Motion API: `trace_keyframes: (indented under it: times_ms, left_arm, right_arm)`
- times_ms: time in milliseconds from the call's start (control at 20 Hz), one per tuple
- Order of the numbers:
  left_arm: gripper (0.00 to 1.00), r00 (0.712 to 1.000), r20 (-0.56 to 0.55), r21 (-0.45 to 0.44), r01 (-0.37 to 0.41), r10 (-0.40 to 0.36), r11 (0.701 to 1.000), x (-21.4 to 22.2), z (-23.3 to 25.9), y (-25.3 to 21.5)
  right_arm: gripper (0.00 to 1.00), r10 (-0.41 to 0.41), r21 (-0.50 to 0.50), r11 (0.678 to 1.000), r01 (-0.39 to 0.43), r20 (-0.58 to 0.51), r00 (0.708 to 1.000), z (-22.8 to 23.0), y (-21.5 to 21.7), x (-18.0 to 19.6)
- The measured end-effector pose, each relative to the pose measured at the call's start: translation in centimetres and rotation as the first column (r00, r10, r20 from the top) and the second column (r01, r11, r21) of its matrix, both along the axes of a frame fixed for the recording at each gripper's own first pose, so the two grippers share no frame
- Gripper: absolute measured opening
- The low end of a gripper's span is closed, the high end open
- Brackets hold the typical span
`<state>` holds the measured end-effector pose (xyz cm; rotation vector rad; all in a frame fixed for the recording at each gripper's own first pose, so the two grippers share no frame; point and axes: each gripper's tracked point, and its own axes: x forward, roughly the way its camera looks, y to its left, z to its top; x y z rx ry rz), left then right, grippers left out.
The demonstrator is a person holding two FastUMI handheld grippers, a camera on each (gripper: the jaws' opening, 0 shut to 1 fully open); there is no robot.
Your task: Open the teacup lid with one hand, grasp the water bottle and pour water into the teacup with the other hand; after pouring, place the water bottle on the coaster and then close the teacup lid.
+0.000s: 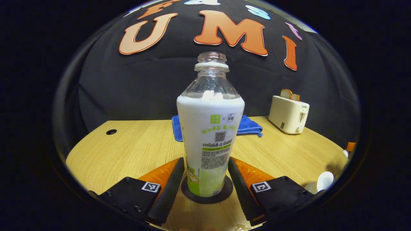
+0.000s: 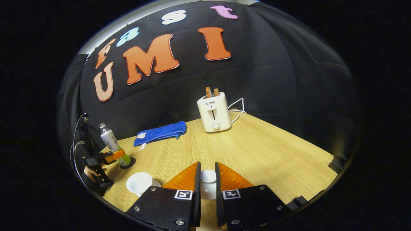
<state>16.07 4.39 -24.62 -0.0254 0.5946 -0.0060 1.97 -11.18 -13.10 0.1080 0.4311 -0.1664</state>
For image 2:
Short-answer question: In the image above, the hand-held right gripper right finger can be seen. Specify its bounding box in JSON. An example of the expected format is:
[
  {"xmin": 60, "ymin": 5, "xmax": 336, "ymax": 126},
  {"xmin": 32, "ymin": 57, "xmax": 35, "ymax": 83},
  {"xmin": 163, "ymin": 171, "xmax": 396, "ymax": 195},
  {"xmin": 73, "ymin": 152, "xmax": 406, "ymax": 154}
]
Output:
[{"xmin": 214, "ymin": 162, "xmax": 291, "ymax": 229}]

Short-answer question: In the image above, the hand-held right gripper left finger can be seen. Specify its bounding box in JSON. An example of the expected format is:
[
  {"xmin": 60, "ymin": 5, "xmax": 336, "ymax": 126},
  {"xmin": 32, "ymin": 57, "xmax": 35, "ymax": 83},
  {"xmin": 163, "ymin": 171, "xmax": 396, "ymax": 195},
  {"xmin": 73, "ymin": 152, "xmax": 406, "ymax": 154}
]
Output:
[{"xmin": 126, "ymin": 161, "xmax": 202, "ymax": 229}]

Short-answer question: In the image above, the clear water bottle white label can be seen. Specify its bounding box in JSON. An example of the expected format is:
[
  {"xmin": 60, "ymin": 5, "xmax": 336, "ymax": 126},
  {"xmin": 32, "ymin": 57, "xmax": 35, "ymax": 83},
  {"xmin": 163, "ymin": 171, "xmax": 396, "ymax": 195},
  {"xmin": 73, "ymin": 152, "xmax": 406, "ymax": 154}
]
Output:
[{"xmin": 99, "ymin": 123, "xmax": 132, "ymax": 167}]

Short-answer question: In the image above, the dark round coaster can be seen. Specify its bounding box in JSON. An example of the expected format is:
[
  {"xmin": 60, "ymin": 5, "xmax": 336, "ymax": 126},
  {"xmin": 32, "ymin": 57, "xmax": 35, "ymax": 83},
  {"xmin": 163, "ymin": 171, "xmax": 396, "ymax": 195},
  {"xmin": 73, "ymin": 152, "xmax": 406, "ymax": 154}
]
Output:
[{"xmin": 120, "ymin": 157, "xmax": 136, "ymax": 169}]

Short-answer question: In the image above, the white teacup lid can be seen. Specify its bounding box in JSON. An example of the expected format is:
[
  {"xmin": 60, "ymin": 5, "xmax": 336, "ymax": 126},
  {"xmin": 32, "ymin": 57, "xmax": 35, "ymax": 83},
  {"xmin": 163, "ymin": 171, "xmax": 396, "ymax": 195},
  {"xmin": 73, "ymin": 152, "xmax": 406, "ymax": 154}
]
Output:
[{"xmin": 200, "ymin": 170, "xmax": 217, "ymax": 200}]

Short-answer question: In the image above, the white teacup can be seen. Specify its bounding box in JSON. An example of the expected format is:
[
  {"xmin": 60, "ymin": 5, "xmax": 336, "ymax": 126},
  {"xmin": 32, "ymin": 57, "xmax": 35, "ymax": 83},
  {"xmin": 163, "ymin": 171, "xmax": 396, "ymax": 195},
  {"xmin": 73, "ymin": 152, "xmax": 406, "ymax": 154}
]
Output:
[{"xmin": 126, "ymin": 172, "xmax": 153, "ymax": 195}]

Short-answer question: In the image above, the white saucer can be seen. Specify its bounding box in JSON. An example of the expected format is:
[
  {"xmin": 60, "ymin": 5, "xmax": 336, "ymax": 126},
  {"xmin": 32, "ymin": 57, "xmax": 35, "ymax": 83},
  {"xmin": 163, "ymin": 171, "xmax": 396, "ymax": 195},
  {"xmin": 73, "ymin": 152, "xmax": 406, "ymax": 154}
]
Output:
[{"xmin": 135, "ymin": 180, "xmax": 162, "ymax": 197}]

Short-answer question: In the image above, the blue towel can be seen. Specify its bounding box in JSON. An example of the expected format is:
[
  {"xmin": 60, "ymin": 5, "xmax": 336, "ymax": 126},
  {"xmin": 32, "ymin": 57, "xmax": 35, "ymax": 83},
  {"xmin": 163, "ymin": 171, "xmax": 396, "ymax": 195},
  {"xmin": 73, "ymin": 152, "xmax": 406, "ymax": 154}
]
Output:
[{"xmin": 133, "ymin": 121, "xmax": 187, "ymax": 150}]

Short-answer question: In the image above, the white toaster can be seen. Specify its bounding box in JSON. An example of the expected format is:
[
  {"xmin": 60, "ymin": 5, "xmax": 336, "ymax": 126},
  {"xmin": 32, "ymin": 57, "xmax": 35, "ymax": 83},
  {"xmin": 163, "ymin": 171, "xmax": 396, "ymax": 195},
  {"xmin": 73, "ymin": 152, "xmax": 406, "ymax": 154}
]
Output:
[{"xmin": 197, "ymin": 92, "xmax": 232, "ymax": 133}]

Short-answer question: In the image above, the black backdrop cloth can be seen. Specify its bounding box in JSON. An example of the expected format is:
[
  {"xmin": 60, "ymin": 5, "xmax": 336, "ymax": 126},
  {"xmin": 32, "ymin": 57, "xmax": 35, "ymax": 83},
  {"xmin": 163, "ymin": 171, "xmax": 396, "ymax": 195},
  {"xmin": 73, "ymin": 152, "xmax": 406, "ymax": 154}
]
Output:
[{"xmin": 58, "ymin": 0, "xmax": 360, "ymax": 154}]

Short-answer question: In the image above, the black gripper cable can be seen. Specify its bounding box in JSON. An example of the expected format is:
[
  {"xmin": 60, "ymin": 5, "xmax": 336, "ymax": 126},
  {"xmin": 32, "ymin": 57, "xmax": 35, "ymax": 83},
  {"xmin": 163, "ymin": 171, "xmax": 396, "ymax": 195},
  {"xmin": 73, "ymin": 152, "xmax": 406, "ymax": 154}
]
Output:
[{"xmin": 70, "ymin": 114, "xmax": 88, "ymax": 188}]

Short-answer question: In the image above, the white toaster cable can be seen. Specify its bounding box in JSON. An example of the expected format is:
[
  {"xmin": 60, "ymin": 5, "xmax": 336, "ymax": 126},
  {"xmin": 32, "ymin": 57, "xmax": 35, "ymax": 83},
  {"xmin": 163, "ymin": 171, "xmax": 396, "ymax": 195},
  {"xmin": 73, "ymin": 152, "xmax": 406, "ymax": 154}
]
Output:
[{"xmin": 227, "ymin": 98, "xmax": 246, "ymax": 124}]

